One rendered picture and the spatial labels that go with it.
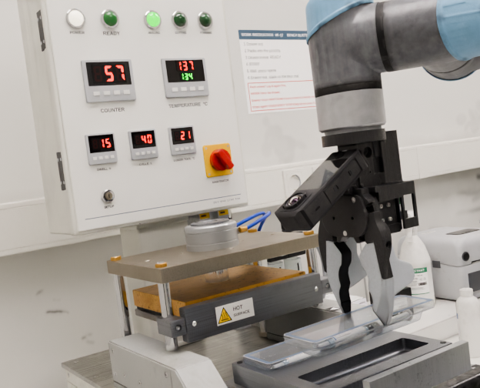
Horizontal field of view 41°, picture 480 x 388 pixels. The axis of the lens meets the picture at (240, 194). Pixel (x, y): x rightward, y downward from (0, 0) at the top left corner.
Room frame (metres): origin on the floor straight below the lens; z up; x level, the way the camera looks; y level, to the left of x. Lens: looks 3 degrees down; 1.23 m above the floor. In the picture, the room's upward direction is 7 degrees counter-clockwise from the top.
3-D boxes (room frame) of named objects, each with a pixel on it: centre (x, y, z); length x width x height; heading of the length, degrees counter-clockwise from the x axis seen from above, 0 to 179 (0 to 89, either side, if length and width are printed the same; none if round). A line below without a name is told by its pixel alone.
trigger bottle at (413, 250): (1.68, -0.43, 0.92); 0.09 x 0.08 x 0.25; 156
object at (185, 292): (0.97, 0.04, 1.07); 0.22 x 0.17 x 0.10; 123
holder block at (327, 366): (0.75, -0.09, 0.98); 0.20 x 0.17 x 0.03; 123
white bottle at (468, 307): (1.38, -0.46, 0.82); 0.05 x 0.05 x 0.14
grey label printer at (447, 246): (1.78, -0.56, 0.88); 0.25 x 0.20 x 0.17; 30
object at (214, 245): (1.00, 0.05, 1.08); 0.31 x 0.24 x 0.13; 123
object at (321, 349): (0.72, -0.12, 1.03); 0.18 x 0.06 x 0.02; 123
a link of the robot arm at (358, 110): (0.73, -0.13, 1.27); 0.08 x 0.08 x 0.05
